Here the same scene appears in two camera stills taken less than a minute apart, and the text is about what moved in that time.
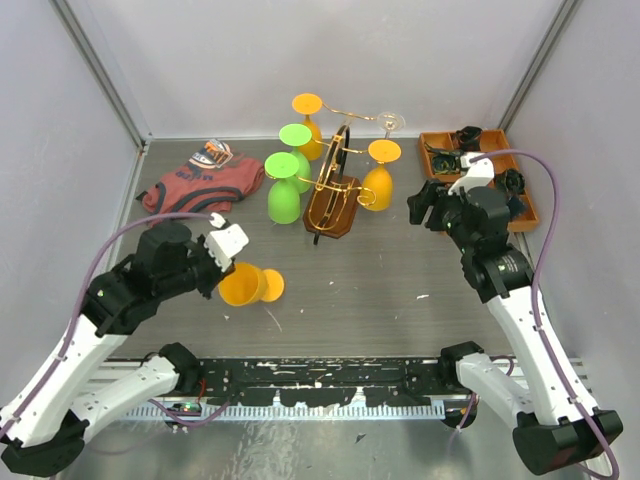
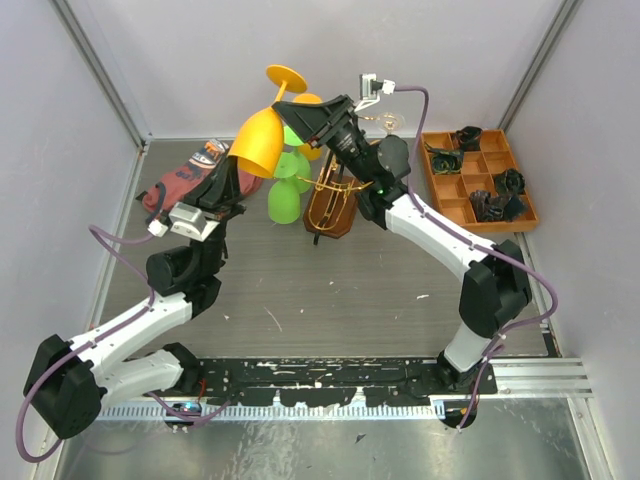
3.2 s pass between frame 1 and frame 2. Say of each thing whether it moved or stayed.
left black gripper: moved
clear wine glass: stayed
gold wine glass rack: stayed
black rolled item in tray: stayed
